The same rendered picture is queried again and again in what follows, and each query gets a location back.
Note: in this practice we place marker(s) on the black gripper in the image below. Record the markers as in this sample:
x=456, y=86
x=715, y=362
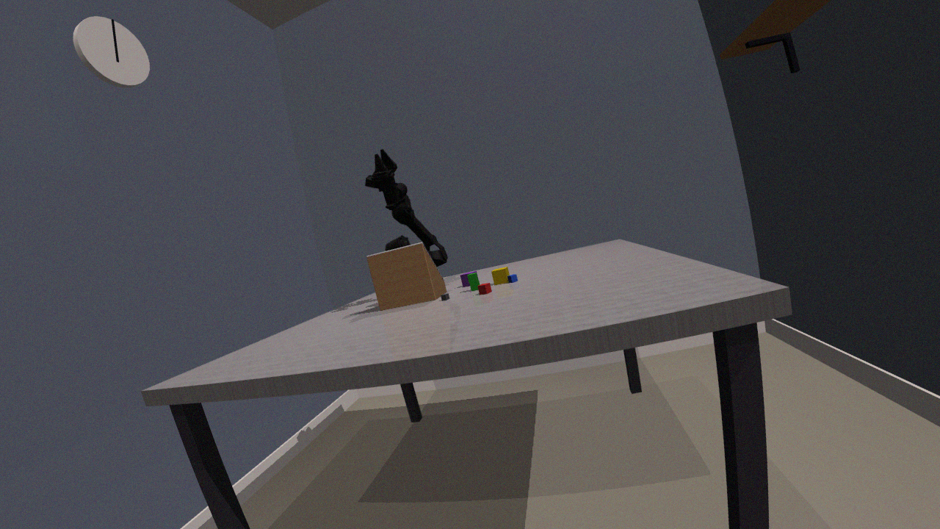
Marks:
x=384, y=172

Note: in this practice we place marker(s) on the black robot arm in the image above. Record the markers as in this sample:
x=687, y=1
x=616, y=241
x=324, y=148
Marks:
x=404, y=214

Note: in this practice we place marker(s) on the purple cube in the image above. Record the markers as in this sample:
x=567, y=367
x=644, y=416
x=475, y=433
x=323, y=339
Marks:
x=464, y=279

